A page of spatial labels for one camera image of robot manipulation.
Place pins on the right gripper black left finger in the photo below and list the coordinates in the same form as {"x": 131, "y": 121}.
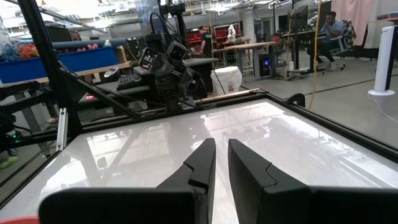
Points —
{"x": 124, "y": 205}

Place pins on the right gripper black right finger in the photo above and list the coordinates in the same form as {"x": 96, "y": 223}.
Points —
{"x": 280, "y": 199}

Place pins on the red plastic bowl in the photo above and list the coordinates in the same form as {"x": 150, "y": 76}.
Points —
{"x": 15, "y": 221}

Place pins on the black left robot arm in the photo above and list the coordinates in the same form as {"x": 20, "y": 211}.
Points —
{"x": 171, "y": 99}

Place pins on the black keyboard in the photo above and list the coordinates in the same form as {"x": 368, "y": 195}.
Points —
{"x": 129, "y": 81}

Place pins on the red storage rack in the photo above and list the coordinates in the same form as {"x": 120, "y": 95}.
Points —
{"x": 194, "y": 39}

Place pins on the person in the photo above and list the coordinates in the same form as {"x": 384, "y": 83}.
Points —
{"x": 331, "y": 29}
{"x": 206, "y": 40}

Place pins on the round tape roll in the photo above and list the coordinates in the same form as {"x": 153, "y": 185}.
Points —
{"x": 111, "y": 72}

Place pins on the white plastic bucket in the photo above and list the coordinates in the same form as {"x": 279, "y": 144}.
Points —
{"x": 227, "y": 79}

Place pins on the small white robot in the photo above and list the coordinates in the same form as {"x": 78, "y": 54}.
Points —
{"x": 231, "y": 32}

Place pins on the blue plastic bin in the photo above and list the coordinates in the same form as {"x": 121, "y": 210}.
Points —
{"x": 87, "y": 59}

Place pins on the wooden work table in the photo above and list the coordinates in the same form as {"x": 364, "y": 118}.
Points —
{"x": 245, "y": 46}

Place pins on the silver aluminium extrusion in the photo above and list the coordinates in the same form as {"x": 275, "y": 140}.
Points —
{"x": 61, "y": 130}

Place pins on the black computer tower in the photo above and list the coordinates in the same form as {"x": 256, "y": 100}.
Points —
{"x": 265, "y": 63}

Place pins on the green item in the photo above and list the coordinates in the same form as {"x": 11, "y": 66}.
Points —
{"x": 9, "y": 162}

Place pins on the black desk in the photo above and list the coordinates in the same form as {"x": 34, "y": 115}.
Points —
{"x": 298, "y": 34}

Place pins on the bag of colourful toys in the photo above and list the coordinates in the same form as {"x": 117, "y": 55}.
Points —
{"x": 26, "y": 51}

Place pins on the black monitor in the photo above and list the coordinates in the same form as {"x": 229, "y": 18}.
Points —
{"x": 298, "y": 18}

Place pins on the white tower fan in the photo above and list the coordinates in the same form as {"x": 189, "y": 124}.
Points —
{"x": 384, "y": 59}

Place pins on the chair with plaid cloth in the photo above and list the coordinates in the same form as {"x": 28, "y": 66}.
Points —
{"x": 348, "y": 32}

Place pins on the pink curtain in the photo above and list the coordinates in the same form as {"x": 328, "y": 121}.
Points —
{"x": 354, "y": 18}

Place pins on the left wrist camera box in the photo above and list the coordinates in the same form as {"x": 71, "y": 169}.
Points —
{"x": 177, "y": 51}

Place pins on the black diagonal frame brace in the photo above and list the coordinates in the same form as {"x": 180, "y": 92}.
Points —
{"x": 99, "y": 90}

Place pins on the black frame post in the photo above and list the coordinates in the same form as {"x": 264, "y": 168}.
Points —
{"x": 47, "y": 62}

